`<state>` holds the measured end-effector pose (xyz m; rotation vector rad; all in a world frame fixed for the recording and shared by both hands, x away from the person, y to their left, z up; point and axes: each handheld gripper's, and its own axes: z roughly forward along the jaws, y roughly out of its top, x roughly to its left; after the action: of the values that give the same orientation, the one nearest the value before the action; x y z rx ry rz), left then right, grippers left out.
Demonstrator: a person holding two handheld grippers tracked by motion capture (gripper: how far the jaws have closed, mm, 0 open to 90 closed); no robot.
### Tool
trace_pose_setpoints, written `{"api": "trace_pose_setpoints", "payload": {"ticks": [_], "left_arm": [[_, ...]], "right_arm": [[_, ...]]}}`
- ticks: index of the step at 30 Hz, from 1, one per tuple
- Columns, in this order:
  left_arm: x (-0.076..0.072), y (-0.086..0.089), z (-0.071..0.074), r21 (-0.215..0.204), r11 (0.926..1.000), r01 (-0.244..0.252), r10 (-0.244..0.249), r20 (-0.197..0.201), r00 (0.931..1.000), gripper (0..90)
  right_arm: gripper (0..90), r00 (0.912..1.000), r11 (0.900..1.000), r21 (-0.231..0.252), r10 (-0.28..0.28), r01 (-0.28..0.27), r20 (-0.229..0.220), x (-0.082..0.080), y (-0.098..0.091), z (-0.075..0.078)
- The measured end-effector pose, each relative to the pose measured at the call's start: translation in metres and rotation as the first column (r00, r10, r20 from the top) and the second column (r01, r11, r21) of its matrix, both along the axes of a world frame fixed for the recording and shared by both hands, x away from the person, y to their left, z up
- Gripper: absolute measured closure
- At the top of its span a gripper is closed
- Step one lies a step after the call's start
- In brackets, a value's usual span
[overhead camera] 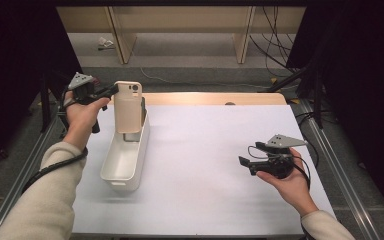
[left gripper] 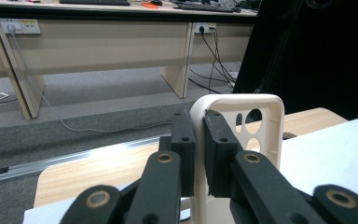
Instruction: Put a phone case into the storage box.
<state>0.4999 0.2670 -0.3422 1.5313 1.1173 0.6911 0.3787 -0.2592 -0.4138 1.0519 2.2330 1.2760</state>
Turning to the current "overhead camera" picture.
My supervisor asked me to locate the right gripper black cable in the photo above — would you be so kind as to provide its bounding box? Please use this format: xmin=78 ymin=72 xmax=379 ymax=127
xmin=247 ymin=144 xmax=312 ymax=240

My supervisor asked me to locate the beige wooden shelf unit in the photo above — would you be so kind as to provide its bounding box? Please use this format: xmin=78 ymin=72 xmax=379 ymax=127
xmin=55 ymin=5 xmax=307 ymax=65

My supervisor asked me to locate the black metal stand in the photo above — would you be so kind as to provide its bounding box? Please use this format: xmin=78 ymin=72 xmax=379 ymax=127
xmin=38 ymin=71 xmax=78 ymax=134
xmin=266 ymin=64 xmax=324 ymax=129

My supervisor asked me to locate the bundle of black cables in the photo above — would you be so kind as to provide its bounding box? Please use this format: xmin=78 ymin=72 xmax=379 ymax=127
xmin=249 ymin=5 xmax=309 ymax=76

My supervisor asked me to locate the white table sheet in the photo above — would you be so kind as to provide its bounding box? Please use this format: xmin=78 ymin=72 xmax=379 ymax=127
xmin=71 ymin=104 xmax=337 ymax=236

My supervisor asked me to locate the person's left hand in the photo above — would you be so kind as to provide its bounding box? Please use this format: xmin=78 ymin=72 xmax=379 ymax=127
xmin=62 ymin=90 xmax=112 ymax=153

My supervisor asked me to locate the crumpled white paper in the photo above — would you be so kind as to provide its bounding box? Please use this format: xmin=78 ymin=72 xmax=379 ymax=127
xmin=97 ymin=36 xmax=116 ymax=52

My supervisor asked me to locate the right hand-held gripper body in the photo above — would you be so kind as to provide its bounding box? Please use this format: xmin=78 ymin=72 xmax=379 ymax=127
xmin=249 ymin=134 xmax=308 ymax=180

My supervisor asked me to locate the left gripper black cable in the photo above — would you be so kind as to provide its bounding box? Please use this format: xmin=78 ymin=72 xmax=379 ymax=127
xmin=21 ymin=84 xmax=89 ymax=194

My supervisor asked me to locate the wooden table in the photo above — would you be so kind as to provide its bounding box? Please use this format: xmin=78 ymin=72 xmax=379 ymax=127
xmin=104 ymin=92 xmax=288 ymax=107

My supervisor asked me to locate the person's right hand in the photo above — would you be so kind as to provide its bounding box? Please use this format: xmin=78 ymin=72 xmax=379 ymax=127
xmin=255 ymin=147 xmax=320 ymax=218

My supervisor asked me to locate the white plastic bin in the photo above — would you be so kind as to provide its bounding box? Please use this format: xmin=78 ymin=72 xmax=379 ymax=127
xmin=99 ymin=105 xmax=151 ymax=193

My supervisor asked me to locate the black curtain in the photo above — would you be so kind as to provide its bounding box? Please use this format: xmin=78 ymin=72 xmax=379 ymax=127
xmin=0 ymin=0 xmax=88 ymax=174
xmin=286 ymin=0 xmax=384 ymax=228

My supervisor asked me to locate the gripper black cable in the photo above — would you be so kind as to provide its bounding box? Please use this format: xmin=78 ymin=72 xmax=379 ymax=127
xmin=247 ymin=144 xmax=312 ymax=240
xmin=21 ymin=84 xmax=89 ymax=194

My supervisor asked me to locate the beige phone case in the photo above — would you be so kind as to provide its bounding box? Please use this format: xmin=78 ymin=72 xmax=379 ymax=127
xmin=113 ymin=80 xmax=144 ymax=135

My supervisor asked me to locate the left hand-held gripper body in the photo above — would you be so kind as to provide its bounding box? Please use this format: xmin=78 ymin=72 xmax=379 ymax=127
xmin=67 ymin=71 xmax=101 ymax=107

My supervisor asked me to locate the aluminium floor rail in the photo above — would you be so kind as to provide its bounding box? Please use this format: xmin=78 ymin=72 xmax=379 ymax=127
xmin=0 ymin=99 xmax=68 ymax=240
xmin=294 ymin=98 xmax=381 ymax=240

